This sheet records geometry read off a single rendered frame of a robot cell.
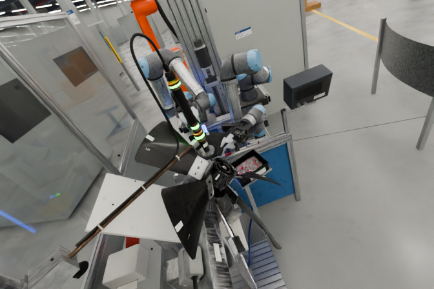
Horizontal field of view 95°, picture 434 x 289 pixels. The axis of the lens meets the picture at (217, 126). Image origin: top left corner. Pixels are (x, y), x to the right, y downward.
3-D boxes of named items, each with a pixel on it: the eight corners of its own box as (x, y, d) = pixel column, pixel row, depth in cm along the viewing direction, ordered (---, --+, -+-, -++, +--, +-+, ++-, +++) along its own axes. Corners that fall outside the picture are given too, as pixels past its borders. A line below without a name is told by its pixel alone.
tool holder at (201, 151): (204, 162, 87) (196, 146, 82) (194, 157, 92) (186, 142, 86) (217, 149, 91) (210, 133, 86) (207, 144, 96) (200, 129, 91)
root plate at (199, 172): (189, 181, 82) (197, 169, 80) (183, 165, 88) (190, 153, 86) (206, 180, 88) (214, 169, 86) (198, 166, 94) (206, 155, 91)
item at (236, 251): (242, 255, 73) (234, 257, 70) (235, 238, 77) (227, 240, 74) (246, 251, 72) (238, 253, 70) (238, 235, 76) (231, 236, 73)
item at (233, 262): (227, 276, 77) (217, 280, 74) (216, 252, 83) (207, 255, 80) (245, 259, 72) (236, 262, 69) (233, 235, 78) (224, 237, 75)
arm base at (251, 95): (238, 96, 170) (236, 86, 165) (255, 89, 169) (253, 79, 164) (243, 104, 158) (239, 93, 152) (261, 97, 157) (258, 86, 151)
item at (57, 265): (46, 304, 55) (20, 295, 51) (44, 285, 60) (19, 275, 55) (82, 269, 60) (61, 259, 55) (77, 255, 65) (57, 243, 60)
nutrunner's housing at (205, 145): (209, 159, 91) (162, 66, 66) (203, 157, 94) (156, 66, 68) (214, 153, 93) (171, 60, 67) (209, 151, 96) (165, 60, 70)
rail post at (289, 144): (296, 201, 189) (287, 142, 146) (294, 198, 193) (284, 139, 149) (300, 200, 189) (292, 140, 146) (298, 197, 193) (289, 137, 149)
